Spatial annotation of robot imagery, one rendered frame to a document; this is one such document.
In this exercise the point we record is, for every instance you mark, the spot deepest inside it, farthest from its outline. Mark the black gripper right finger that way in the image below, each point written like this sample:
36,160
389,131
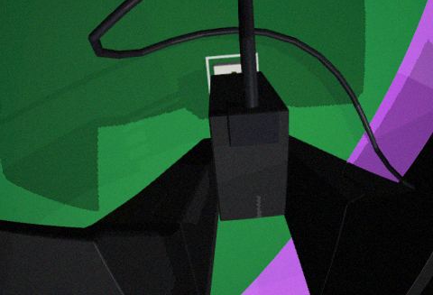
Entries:
355,232

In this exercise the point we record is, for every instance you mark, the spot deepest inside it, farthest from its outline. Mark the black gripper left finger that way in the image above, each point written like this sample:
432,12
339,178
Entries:
160,242

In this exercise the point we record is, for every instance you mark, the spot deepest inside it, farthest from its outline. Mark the green circuit board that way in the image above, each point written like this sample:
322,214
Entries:
81,134

